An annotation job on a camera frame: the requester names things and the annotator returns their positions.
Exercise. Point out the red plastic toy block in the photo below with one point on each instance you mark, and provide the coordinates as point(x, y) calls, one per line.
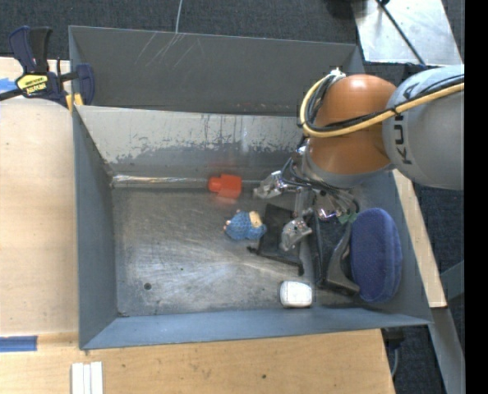
point(226, 185)

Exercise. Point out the white rounded plastic object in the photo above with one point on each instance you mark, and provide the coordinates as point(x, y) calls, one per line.
point(296, 294)

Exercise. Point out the pale wood board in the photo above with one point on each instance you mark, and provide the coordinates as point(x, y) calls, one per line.
point(34, 220)

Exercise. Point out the blue knitted toy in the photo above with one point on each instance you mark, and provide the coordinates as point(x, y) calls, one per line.
point(244, 226)

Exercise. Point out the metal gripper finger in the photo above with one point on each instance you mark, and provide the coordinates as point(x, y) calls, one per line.
point(294, 232)
point(271, 185)

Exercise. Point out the blue oval pad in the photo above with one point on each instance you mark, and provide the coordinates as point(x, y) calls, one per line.
point(376, 255)

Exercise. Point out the grey metal bin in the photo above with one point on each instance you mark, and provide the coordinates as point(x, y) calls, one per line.
point(178, 261)

